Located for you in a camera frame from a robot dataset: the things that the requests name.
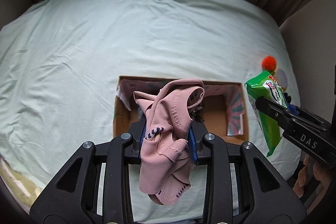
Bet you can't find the open cardboard box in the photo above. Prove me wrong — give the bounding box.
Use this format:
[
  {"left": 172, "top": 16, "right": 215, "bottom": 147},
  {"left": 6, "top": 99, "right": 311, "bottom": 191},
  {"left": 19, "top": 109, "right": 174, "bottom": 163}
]
[{"left": 113, "top": 76, "right": 249, "bottom": 145}]

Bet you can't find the green wet wipes pack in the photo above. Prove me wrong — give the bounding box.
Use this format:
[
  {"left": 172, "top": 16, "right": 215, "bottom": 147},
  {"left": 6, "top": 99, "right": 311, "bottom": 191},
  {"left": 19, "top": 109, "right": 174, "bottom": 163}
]
[{"left": 245, "top": 71, "right": 287, "bottom": 157}]

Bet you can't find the orange pompom toy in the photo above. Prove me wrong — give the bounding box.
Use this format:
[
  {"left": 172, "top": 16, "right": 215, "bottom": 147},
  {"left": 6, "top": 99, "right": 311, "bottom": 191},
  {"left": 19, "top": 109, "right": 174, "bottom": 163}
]
[{"left": 261, "top": 56, "right": 277, "bottom": 75}]

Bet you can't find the pale green bed sheet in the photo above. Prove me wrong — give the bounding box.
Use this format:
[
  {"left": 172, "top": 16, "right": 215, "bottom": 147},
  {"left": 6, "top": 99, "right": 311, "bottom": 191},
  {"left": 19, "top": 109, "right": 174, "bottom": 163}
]
[{"left": 1, "top": 0, "right": 299, "bottom": 190}]

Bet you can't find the person right hand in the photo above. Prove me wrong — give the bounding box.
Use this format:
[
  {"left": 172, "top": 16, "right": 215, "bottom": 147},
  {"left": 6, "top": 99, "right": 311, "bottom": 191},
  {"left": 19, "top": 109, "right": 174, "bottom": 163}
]
[{"left": 293, "top": 155, "right": 333, "bottom": 198}]

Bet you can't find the pink cloth sock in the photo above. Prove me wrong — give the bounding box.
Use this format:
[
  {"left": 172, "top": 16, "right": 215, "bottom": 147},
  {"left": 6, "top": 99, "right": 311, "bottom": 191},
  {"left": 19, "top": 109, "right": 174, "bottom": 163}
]
[{"left": 133, "top": 79, "right": 205, "bottom": 206}]

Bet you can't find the black sock bundle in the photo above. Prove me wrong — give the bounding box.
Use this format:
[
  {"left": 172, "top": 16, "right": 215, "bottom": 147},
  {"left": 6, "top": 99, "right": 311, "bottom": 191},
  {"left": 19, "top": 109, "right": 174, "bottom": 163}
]
[{"left": 283, "top": 92, "right": 291, "bottom": 104}]

